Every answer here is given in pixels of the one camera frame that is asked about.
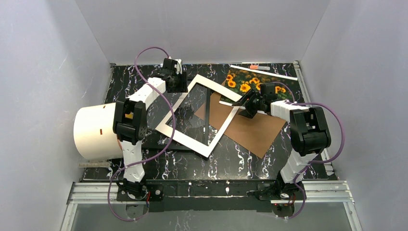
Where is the white cylinder orange lid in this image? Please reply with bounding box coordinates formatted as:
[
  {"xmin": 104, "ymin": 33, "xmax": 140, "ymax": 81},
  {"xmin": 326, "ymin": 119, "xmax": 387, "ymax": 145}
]
[{"xmin": 73, "ymin": 103, "xmax": 123, "ymax": 161}]

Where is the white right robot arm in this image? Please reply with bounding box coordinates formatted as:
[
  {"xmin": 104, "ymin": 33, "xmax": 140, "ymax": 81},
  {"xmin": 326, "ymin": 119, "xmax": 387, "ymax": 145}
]
[{"xmin": 233, "ymin": 82, "xmax": 331, "ymax": 184}]

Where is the brown backing board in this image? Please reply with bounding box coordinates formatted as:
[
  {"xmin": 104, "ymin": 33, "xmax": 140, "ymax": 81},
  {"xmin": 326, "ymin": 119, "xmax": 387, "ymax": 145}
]
[{"xmin": 209, "ymin": 92, "xmax": 286, "ymax": 158}]

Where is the black picture frame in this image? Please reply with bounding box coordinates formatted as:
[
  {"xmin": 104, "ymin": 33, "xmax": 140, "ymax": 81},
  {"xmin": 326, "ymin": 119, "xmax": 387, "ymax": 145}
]
[{"xmin": 142, "ymin": 84, "xmax": 213, "ymax": 155}]

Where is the orange white marker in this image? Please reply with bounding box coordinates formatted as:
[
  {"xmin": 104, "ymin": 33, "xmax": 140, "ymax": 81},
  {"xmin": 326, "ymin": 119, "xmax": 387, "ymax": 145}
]
[{"xmin": 249, "ymin": 65, "xmax": 270, "ymax": 71}]

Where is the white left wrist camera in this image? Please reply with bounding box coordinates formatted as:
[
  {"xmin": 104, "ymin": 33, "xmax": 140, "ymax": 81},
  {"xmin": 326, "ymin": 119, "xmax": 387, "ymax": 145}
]
[{"xmin": 175, "ymin": 59, "xmax": 183, "ymax": 75}]

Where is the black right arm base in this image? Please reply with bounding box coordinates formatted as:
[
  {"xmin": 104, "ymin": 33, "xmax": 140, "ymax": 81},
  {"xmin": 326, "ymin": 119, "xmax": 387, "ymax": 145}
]
[{"xmin": 253, "ymin": 180, "xmax": 307, "ymax": 201}]

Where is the wooden ruler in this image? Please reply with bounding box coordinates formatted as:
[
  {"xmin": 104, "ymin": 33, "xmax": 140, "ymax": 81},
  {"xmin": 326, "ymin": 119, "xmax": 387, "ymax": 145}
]
[{"xmin": 78, "ymin": 162, "xmax": 111, "ymax": 168}]

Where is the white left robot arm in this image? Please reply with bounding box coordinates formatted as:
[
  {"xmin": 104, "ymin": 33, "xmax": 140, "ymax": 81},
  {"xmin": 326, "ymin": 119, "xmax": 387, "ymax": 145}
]
[{"xmin": 113, "ymin": 58, "xmax": 188, "ymax": 183}]

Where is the aluminium rail frame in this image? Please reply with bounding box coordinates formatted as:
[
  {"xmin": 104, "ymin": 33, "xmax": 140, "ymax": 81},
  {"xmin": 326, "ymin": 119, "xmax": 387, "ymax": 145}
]
[{"xmin": 61, "ymin": 181, "xmax": 362, "ymax": 231}]

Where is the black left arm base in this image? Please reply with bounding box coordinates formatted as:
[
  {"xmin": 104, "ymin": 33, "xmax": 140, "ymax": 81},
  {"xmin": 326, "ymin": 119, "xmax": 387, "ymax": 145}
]
[{"xmin": 116, "ymin": 179, "xmax": 164, "ymax": 202}]

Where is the sunflower photo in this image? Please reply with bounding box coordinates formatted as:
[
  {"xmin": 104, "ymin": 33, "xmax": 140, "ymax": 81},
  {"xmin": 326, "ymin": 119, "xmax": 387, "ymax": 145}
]
[{"xmin": 220, "ymin": 66, "xmax": 308, "ymax": 121}]

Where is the white mat board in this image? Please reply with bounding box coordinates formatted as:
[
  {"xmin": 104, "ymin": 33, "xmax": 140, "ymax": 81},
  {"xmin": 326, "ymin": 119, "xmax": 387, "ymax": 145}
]
[{"xmin": 154, "ymin": 74, "xmax": 243, "ymax": 158}]

